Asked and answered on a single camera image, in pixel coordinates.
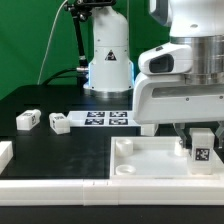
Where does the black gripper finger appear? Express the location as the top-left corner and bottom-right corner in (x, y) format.
(215, 130), (224, 149)
(181, 136), (192, 149)

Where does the white cable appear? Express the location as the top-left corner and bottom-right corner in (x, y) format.
(36, 0), (69, 86)

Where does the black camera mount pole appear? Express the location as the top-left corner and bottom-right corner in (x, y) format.
(64, 0), (116, 87)

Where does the white square tabletop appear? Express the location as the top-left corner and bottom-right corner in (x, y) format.
(110, 137), (224, 180)

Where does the white U-shaped obstacle fence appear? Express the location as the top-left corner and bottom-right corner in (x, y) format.
(0, 139), (224, 207)

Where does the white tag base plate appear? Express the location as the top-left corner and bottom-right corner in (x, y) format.
(67, 111), (137, 127)

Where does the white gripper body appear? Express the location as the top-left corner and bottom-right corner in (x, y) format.
(173, 121), (224, 140)

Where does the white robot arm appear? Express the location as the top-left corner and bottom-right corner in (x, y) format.
(132, 0), (224, 137)

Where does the black cable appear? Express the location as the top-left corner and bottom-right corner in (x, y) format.
(42, 68), (90, 86)

